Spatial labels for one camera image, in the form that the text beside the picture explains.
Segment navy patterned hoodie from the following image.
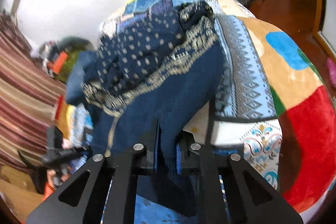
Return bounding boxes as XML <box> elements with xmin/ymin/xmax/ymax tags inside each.
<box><xmin>81</xmin><ymin>1</ymin><xmax>223</xmax><ymax>217</ymax></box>

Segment blue patchwork bed cover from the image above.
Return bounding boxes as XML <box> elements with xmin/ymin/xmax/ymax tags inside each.
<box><xmin>65</xmin><ymin>0</ymin><xmax>283</xmax><ymax>224</ymax></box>

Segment striped red curtain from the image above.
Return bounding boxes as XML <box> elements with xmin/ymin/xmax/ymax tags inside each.
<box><xmin>1</xmin><ymin>14</ymin><xmax>66</xmax><ymax>173</ymax></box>

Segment folded blue denim jeans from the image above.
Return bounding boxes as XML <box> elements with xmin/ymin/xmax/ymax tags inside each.
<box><xmin>65</xmin><ymin>51</ymin><xmax>96</xmax><ymax>106</ymax></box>

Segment orange box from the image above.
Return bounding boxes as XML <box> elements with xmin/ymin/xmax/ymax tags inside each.
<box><xmin>51</xmin><ymin>52</ymin><xmax>68</xmax><ymax>75</ymax></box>

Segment colourful fleece blanket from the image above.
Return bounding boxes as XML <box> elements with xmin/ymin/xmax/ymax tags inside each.
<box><xmin>203</xmin><ymin>0</ymin><xmax>336</xmax><ymax>214</ymax></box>

